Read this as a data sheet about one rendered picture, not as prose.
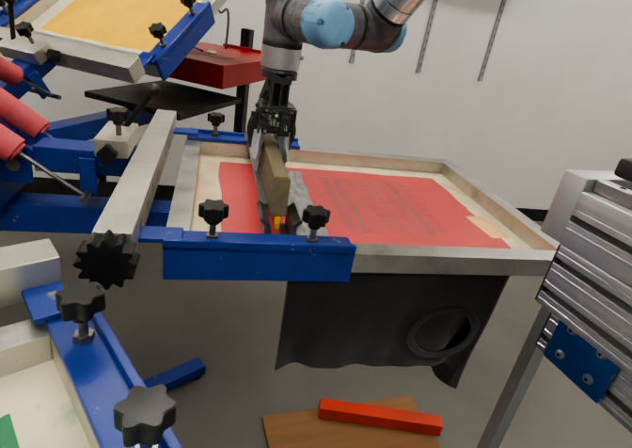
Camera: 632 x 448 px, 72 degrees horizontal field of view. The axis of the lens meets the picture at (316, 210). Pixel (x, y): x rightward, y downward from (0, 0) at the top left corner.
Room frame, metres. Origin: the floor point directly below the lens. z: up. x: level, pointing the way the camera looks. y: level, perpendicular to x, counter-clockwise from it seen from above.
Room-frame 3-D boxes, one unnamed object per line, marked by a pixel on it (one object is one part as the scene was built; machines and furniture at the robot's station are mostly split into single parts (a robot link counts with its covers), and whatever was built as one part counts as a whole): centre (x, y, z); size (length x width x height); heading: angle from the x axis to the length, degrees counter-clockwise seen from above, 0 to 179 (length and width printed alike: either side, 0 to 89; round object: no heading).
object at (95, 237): (0.48, 0.26, 1.02); 0.07 x 0.06 x 0.07; 105
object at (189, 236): (0.61, 0.08, 0.98); 0.30 x 0.05 x 0.07; 105
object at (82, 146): (0.79, 0.46, 1.02); 0.17 x 0.06 x 0.05; 105
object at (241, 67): (2.03, 0.58, 1.06); 0.61 x 0.46 x 0.12; 165
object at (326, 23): (0.80, 0.04, 1.33); 0.11 x 0.11 x 0.08; 40
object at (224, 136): (1.14, 0.22, 0.98); 0.30 x 0.05 x 0.07; 105
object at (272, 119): (0.85, 0.11, 1.17); 0.09 x 0.08 x 0.12; 16
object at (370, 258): (0.94, -0.08, 0.97); 0.79 x 0.58 x 0.04; 105
